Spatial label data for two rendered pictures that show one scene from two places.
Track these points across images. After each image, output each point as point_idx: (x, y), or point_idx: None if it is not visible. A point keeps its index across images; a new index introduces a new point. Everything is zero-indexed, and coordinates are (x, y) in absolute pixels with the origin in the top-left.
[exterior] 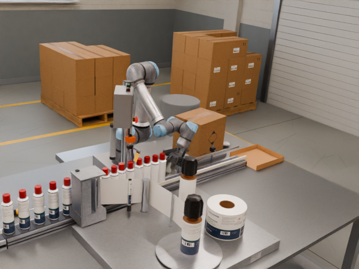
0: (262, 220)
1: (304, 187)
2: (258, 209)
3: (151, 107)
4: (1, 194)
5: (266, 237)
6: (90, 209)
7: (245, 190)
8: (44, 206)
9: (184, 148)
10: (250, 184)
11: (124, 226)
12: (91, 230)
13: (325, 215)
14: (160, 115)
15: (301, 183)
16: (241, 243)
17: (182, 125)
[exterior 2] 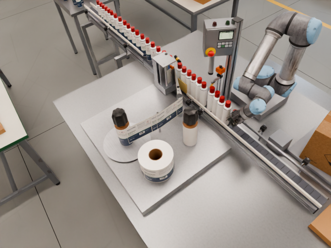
0: (188, 210)
1: None
2: (208, 210)
3: (252, 60)
4: (198, 49)
5: (146, 200)
6: (157, 79)
7: (248, 203)
8: None
9: (238, 114)
10: (263, 211)
11: (157, 105)
12: (152, 90)
13: None
14: (248, 72)
15: None
16: (137, 178)
17: (255, 98)
